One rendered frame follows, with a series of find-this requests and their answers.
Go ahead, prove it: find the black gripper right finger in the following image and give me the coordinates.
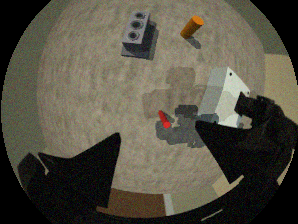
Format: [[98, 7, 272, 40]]
[[196, 117, 271, 184]]

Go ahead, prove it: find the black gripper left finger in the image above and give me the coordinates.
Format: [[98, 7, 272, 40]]
[[39, 132, 121, 209]]

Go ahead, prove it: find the red peg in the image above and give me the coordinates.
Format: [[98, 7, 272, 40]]
[[158, 111, 170, 128]]

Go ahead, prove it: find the orange cylinder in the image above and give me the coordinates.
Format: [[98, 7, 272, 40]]
[[181, 16, 204, 39]]

